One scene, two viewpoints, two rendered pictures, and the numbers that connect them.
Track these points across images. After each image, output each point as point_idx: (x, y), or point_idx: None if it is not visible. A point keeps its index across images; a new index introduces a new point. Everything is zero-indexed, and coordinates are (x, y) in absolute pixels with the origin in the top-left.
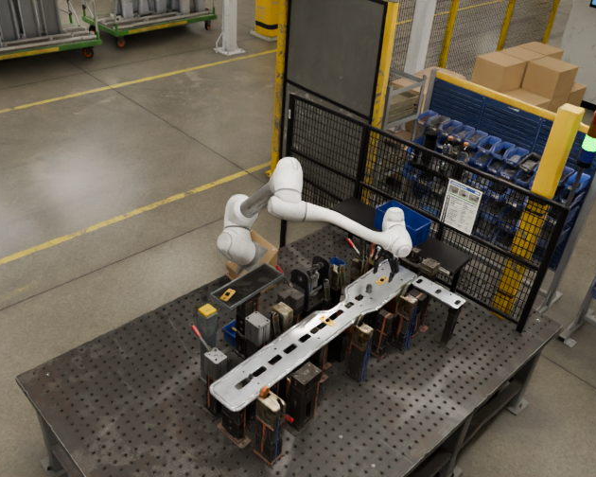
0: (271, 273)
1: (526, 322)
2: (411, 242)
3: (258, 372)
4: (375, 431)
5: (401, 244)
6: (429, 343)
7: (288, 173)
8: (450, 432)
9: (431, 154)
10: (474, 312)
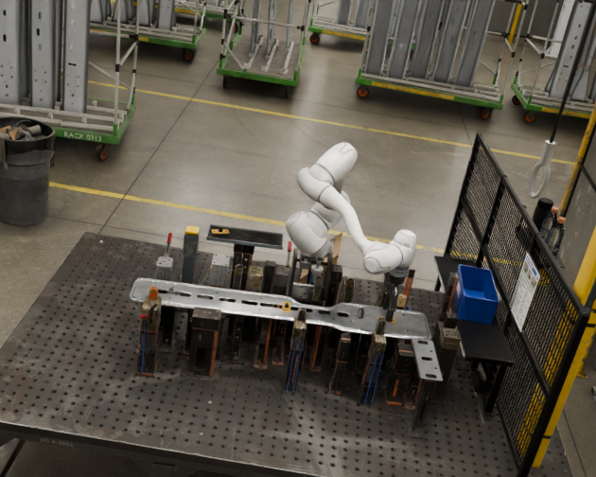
0: (276, 241)
1: (527, 473)
2: (460, 311)
3: None
4: (240, 420)
5: (370, 256)
6: (397, 417)
7: (330, 152)
8: (301, 474)
9: (525, 220)
10: (492, 437)
